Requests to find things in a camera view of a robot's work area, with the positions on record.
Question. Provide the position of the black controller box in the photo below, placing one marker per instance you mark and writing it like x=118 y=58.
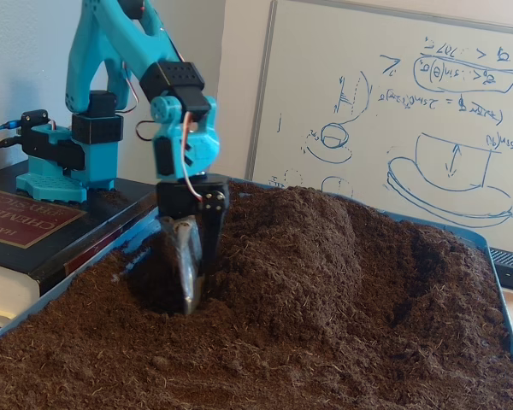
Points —
x=34 y=118

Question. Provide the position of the whiteboard with blue drawings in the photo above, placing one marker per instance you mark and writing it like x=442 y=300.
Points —
x=410 y=128

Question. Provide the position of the brown soil pile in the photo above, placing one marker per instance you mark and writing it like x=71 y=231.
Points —
x=303 y=320

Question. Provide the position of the blue plastic tray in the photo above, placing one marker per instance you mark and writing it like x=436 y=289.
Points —
x=30 y=309

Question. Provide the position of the black vented electronic box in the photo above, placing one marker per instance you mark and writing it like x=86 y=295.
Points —
x=511 y=269

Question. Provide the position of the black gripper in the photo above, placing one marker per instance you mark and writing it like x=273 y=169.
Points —
x=177 y=200

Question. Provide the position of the black chemistry physics handbook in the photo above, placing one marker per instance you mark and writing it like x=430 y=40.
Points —
x=47 y=252

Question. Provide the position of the teal 3D-printed robot arm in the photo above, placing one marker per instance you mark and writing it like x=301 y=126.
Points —
x=107 y=42

